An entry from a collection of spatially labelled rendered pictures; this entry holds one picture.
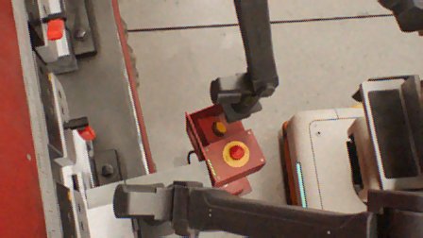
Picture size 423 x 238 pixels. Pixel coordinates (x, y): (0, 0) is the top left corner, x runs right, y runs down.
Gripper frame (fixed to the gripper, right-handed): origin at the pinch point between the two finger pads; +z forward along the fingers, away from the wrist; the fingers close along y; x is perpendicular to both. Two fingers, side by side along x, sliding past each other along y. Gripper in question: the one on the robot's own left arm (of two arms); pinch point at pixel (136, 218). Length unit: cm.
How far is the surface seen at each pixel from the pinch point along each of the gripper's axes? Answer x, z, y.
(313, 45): 127, 49, -71
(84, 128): -12.9, -16.5, -15.0
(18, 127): -26.8, -36.0, -9.3
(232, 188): 70, 64, -11
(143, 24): 58, 85, -100
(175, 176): 9.2, -3.3, -7.0
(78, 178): -8.6, 6.0, -11.2
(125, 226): -1.9, 2.2, 0.8
